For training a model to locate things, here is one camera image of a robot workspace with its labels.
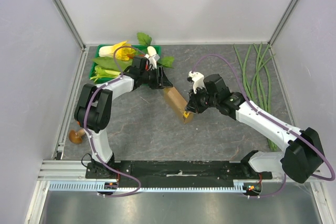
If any green leaf sprig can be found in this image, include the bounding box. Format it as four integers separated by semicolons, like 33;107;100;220
136;32;152;47

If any large green leaf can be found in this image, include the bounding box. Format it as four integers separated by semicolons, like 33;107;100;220
92;57;132;71

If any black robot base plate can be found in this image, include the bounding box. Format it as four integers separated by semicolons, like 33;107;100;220
85;159;273;187

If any slotted white cable duct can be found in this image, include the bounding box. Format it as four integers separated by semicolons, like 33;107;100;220
49;176;246;193

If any brown toy mushroom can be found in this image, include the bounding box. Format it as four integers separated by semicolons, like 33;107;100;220
68;129;86;144

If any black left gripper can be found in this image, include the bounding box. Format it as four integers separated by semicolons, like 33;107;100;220
141;67;173;90

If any white radish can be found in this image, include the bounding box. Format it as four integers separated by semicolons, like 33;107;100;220
147;46;160;61

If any green white celery stalk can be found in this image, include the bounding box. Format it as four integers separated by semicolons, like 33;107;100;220
89;66;120;83

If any green leaf beside tray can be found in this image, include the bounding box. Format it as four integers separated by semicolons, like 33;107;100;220
158;56;175;68

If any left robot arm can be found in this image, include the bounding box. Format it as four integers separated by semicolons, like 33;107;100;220
74;54;173;178

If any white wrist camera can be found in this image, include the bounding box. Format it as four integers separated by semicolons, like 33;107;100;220
144;54;160;71
187;71;205;94

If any green long beans bundle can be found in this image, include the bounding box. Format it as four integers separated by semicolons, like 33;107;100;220
233;41;279;152

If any brown cardboard express box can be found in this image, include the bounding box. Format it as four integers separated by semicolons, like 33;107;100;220
163;87;193;124

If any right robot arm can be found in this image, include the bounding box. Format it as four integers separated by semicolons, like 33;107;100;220
185;71;324;184

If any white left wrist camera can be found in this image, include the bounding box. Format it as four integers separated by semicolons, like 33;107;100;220
144;54;160;71

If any yellow napa cabbage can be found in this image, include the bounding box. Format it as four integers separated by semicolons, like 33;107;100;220
98;40;136;61

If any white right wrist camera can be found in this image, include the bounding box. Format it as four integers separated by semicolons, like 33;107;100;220
187;71;205;94

